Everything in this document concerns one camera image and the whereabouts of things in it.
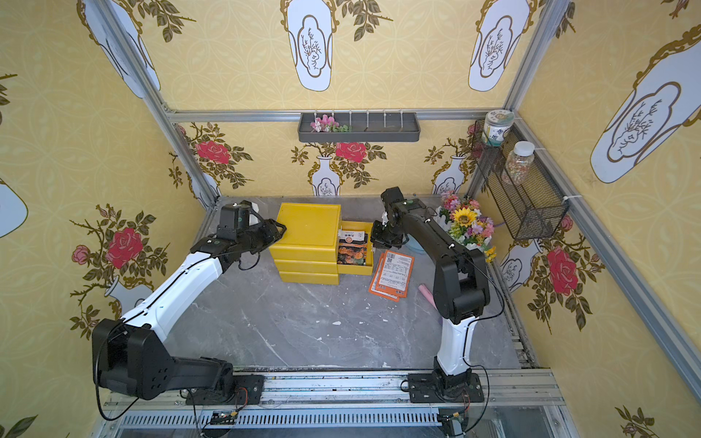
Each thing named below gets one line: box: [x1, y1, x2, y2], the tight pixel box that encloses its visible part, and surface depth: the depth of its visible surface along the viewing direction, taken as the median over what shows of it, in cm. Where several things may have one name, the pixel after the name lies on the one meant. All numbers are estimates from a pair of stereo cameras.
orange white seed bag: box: [368, 250, 415, 303], surface depth 97 cm
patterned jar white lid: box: [483, 109, 516, 147], surface depth 87 cm
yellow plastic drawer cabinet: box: [268, 202, 343, 286], surface depth 85 cm
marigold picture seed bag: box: [336, 229, 368, 266], surface depth 96 cm
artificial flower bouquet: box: [439, 190, 497, 264], surface depth 90 cm
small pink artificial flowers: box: [310, 114, 350, 133], surface depth 89 cm
